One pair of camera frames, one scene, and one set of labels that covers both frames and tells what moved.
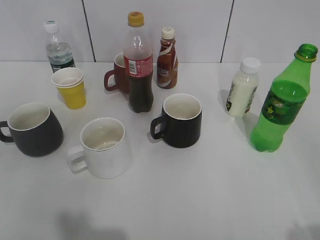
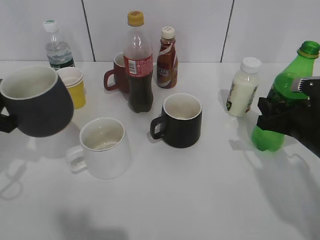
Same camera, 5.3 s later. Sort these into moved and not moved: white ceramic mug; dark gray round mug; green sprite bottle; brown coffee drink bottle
Moved: dark gray round mug
Not moved: white ceramic mug; brown coffee drink bottle; green sprite bottle
